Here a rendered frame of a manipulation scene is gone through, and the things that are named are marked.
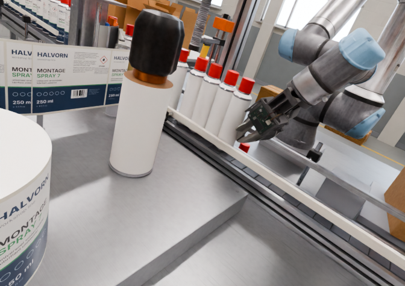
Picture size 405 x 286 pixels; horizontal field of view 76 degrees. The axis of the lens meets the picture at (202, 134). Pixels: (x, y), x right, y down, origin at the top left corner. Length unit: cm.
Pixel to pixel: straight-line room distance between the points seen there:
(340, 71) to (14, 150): 51
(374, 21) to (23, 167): 600
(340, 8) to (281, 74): 568
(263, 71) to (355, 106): 576
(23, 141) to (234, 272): 37
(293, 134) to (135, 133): 62
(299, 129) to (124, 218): 68
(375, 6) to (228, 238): 581
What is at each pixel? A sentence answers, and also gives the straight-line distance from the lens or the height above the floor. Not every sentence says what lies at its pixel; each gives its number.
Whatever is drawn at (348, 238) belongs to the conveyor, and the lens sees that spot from 65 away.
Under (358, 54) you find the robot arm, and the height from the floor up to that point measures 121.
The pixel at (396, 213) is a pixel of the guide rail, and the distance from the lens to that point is 68.
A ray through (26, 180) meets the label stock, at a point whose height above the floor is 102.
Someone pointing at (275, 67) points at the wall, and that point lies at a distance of 649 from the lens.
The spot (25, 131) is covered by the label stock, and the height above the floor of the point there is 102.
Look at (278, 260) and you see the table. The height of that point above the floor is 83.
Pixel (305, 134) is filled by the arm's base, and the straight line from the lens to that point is 96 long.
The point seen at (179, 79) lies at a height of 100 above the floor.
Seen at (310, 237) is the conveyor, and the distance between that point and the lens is 65.
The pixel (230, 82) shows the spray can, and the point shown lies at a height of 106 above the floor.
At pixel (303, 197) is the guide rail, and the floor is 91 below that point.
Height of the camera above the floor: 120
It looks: 25 degrees down
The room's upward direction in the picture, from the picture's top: 18 degrees clockwise
